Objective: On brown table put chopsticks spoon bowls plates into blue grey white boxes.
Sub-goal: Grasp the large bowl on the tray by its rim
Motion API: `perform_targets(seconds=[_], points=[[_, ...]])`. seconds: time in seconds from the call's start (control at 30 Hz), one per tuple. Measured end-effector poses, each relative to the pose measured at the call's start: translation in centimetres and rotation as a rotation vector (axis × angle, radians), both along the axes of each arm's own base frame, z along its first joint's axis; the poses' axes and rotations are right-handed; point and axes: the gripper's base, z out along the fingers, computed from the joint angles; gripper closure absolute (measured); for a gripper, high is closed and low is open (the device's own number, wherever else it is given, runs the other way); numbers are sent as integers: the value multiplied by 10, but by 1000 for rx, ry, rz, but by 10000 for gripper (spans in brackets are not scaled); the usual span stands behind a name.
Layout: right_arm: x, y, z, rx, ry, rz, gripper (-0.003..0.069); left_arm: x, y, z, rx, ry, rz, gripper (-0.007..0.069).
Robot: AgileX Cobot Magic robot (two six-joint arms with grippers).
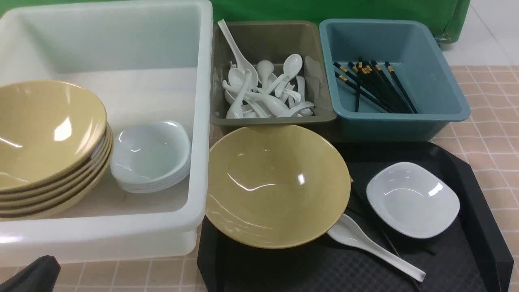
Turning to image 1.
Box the yellow noodle bowl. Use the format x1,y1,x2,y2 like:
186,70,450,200
206,125,352,249

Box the white soup spoon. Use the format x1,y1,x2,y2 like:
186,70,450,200
327,214,426,283

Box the white square dish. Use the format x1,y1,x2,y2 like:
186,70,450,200
366,161,460,240

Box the black chopstick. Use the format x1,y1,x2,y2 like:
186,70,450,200
349,178,424,292

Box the pile of white spoons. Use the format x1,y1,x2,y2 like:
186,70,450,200
222,54,315,119

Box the long white spoon leaning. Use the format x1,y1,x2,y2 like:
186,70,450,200
217,19,258,90

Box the olive spoon bin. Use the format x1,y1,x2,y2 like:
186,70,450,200
210,21,340,142

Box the stack of white dishes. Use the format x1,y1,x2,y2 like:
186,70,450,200
110,120,191,194

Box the bundle of black chopsticks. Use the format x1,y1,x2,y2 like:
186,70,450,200
332,58,418,114

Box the large white plastic tub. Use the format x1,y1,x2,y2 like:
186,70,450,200
1,0,213,267

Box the teal chopstick bin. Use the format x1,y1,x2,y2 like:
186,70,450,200
319,19,470,141

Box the stack of yellow bowls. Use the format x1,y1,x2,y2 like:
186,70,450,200
0,80,113,222

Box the green cloth backdrop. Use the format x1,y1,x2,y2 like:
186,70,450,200
0,0,471,44

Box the black serving tray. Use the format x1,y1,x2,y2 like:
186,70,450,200
197,141,514,292

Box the black object bottom left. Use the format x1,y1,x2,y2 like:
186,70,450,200
0,255,61,292

